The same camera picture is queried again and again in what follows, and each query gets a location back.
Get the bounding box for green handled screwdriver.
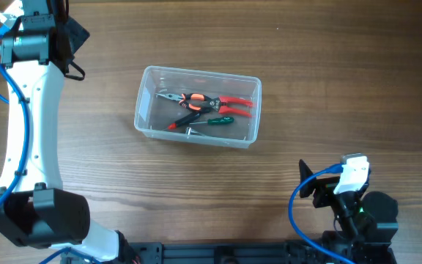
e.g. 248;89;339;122
191;117;234;125

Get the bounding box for clear plastic container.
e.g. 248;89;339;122
134;66;262;148

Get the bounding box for red handled pruning shears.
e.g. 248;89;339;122
201;96;253;117

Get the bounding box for silver L-shaped socket wrench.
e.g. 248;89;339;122
185;127;205;136

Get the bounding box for black red handled screwdriver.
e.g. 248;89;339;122
166;111;201;130

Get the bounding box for orange black needle-nose pliers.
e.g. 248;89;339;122
157;92;210;113

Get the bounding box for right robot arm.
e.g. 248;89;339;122
299;176;399;263

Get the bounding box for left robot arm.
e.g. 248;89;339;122
0;0;141;263

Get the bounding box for right blue cable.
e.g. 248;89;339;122
288;164;357;264

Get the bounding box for blue cable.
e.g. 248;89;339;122
288;164;357;264
0;25;98;264

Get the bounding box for left blue cable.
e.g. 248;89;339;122
0;25;98;264

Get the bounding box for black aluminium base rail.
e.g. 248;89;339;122
130;241;338;264

